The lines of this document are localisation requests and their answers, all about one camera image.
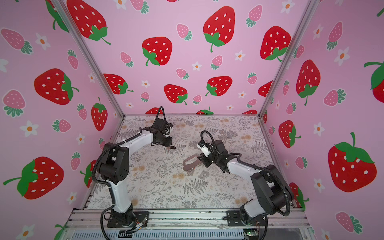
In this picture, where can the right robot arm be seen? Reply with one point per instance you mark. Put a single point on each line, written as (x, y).
(273, 194)

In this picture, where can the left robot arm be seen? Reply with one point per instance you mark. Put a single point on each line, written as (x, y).
(113, 166)

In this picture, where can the left aluminium corner post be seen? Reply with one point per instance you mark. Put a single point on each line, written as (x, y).
(78, 38)

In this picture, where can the aluminium corner post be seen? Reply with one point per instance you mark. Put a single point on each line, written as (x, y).
(78, 38)
(296, 38)

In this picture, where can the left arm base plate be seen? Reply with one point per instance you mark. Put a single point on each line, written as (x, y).
(130, 221)

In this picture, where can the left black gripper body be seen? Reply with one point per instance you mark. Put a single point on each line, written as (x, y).
(166, 141)

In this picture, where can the right aluminium corner post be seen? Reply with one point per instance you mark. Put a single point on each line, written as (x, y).
(296, 38)

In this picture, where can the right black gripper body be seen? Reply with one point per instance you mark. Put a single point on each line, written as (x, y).
(207, 160)

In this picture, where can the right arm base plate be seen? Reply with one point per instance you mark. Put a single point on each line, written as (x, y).
(238, 218)

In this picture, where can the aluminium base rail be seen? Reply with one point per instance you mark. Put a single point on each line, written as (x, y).
(190, 224)

